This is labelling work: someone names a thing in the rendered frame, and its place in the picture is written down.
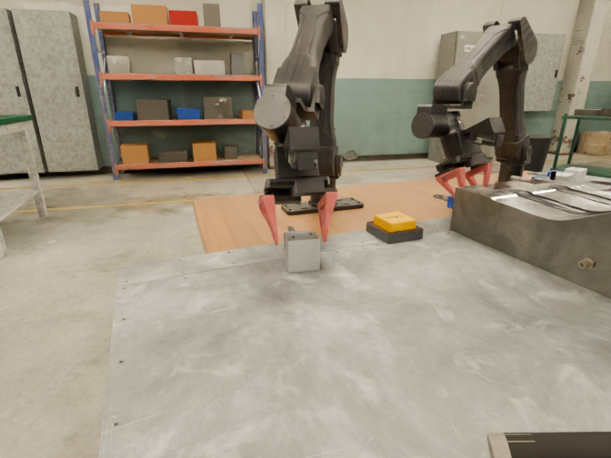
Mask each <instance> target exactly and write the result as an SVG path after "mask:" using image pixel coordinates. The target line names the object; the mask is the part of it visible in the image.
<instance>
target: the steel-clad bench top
mask: <svg viewBox="0 0 611 458"><path fill-rule="evenodd" d="M451 218H452V216H449V217H443V218H437V219H431V220H425V221H419V222H416V225H417V226H419V227H421V228H423V229H424V231H423V238H421V239H415V240H411V241H405V242H400V243H394V244H387V243H385V242H384V241H382V240H380V239H379V238H377V237H375V236H374V235H372V234H370V233H369V232H367V231H366V229H365V230H359V231H354V232H347V233H341V234H330V235H328V236H327V241H326V242H323V238H322V236H318V237H319V238H320V268H319V270H314V271H304V272H293V273H289V272H288V270H287V267H286V264H285V247H284V242H282V243H278V245H275V244H264V245H258V246H252V247H247V248H240V249H234V250H228V251H222V252H216V253H210V254H199V255H193V256H187V257H180V258H175V259H168V260H163V261H156V262H151V263H144V264H133V265H127V266H121V267H119V268H118V276H117V286H116V294H115V310H114V319H113V328H112V336H111V344H110V354H109V362H108V371H107V379H106V388H105V404H104V412H103V421H102V430H101V439H100V447H99V455H98V458H491V457H490V452H489V448H488V442H487V435H488V434H489V433H557V432H611V299H610V298H608V297H605V296H603V295H602V294H598V293H596V292H593V291H591V290H589V289H586V288H585V287H583V286H580V285H578V284H574V283H572V282H570V281H567V280H566V279H564V278H562V277H559V276H557V275H555V274H551V273H549V272H547V271H545V270H543V269H540V268H538V267H536V266H533V265H532V264H528V263H526V262H524V261H521V260H519V259H517V258H515V257H513V256H511V255H509V254H505V253H503V252H500V251H498V250H496V249H494V248H492V247H490V246H487V245H485V244H481V243H479V242H478V241H475V240H473V239H471V238H468V237H466V236H464V235H461V234H459V233H457V232H454V231H452V230H450V224H451Z"/></svg>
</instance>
